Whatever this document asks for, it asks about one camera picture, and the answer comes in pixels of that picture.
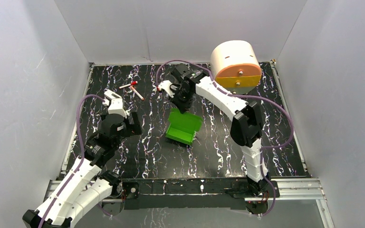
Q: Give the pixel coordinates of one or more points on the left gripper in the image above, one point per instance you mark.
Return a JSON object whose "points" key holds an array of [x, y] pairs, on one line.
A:
{"points": [[133, 125]]}

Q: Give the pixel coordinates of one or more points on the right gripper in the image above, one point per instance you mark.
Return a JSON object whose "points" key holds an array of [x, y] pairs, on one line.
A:
{"points": [[182, 107]]}

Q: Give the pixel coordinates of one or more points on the green paper box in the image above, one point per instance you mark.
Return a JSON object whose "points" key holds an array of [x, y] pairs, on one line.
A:
{"points": [[183, 127]]}

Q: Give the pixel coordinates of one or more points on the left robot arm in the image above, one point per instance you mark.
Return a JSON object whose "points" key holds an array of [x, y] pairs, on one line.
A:
{"points": [[86, 185]]}

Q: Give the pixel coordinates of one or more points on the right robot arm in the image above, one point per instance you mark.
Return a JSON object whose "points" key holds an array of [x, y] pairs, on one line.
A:
{"points": [[245, 117]]}

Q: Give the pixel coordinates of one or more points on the pink tube pen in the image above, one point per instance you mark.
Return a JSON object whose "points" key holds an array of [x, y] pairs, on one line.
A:
{"points": [[137, 93]]}

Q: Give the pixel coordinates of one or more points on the small white plastic clip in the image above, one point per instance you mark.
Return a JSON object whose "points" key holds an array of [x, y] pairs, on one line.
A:
{"points": [[109, 94]]}

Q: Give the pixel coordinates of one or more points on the red capped marker pen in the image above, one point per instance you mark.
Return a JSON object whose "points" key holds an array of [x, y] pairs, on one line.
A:
{"points": [[128, 85]]}

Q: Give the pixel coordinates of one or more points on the round cream drawer cabinet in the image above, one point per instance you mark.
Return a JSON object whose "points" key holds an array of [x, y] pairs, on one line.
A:
{"points": [[235, 67]]}

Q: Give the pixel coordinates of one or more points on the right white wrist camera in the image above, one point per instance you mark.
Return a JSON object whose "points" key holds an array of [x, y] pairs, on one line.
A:
{"points": [[168, 87]]}

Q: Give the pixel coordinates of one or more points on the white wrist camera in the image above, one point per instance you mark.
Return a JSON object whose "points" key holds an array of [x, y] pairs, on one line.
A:
{"points": [[168, 87], [115, 106]]}

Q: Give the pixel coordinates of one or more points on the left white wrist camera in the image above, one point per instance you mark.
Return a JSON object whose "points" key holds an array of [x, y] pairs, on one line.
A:
{"points": [[115, 106]]}

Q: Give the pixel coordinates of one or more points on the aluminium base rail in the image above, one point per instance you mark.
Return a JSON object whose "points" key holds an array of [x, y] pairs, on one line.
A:
{"points": [[284, 188]]}

